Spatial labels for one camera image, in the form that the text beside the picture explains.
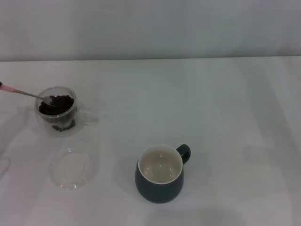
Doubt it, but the dark grey ceramic mug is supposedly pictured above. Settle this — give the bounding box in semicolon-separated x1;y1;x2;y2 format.
134;143;192;204

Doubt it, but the pink-handled metal spoon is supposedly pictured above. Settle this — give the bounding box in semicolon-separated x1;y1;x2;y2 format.
0;83;60;108

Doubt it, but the coffee beans heap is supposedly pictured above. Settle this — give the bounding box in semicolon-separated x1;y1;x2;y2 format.
38;94;76;133

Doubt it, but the clear glass saucer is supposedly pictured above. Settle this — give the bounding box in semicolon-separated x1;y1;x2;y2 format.
48;147;96;191

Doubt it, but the double-wall glass cup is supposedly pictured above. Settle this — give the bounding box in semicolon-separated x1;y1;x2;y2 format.
34;85;99;138

